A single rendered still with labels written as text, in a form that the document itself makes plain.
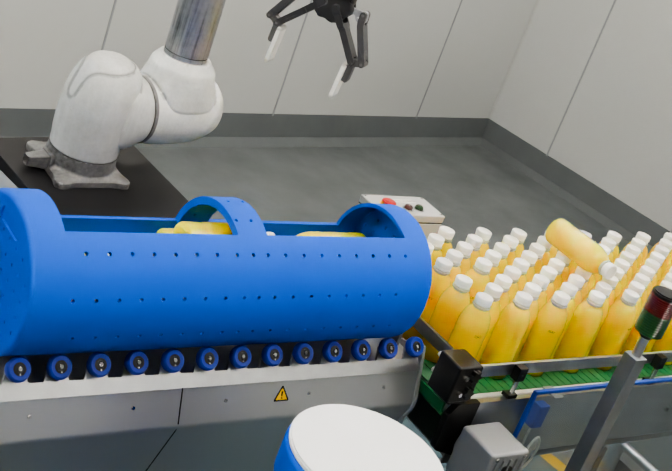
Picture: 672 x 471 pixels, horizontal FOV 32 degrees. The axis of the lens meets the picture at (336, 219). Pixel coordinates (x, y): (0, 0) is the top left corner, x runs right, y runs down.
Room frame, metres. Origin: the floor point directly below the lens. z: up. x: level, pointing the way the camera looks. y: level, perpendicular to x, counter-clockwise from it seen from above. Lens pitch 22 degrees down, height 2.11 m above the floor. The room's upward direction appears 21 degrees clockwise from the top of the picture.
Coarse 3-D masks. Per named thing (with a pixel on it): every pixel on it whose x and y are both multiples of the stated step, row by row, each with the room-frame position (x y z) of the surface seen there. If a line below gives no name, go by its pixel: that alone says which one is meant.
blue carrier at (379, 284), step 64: (0, 192) 1.79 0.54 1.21; (0, 256) 1.74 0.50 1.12; (64, 256) 1.71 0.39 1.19; (128, 256) 1.78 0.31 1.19; (192, 256) 1.87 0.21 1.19; (256, 256) 1.96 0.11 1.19; (320, 256) 2.06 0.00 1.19; (384, 256) 2.17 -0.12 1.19; (0, 320) 1.70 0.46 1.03; (64, 320) 1.69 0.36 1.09; (128, 320) 1.77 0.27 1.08; (192, 320) 1.85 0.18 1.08; (256, 320) 1.95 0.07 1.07; (320, 320) 2.05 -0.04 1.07; (384, 320) 2.16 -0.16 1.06
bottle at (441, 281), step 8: (432, 272) 2.45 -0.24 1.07; (440, 272) 2.44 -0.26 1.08; (448, 272) 2.46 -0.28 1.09; (432, 280) 2.44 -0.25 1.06; (440, 280) 2.44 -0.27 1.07; (448, 280) 2.45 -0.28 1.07; (432, 288) 2.43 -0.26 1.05; (440, 288) 2.43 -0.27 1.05; (432, 296) 2.43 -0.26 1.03; (432, 304) 2.43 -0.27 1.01; (424, 312) 2.43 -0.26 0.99; (432, 312) 2.43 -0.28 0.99; (408, 336) 2.43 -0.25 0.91
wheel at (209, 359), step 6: (204, 348) 1.94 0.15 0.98; (210, 348) 1.95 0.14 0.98; (198, 354) 1.93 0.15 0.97; (204, 354) 1.94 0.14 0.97; (210, 354) 1.94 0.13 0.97; (216, 354) 1.95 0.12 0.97; (198, 360) 1.93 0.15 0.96; (204, 360) 1.93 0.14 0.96; (210, 360) 1.94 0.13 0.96; (216, 360) 1.95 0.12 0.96; (198, 366) 1.93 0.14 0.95; (204, 366) 1.92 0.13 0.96; (210, 366) 1.93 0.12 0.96
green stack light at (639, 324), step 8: (640, 312) 2.36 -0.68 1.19; (648, 312) 2.34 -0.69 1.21; (640, 320) 2.35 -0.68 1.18; (648, 320) 2.33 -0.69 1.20; (656, 320) 2.33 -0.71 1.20; (664, 320) 2.33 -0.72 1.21; (640, 328) 2.34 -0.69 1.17; (648, 328) 2.33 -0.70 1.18; (656, 328) 2.33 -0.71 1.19; (664, 328) 2.34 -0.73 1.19; (648, 336) 2.33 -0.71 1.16; (656, 336) 2.33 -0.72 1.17
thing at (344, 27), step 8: (336, 8) 2.04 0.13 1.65; (336, 16) 2.04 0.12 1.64; (336, 24) 2.04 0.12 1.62; (344, 24) 2.05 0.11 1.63; (344, 32) 2.04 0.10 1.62; (344, 40) 2.04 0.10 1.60; (352, 40) 2.06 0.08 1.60; (344, 48) 2.04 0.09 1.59; (352, 48) 2.05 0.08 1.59; (352, 56) 2.04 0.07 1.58; (352, 64) 2.03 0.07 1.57
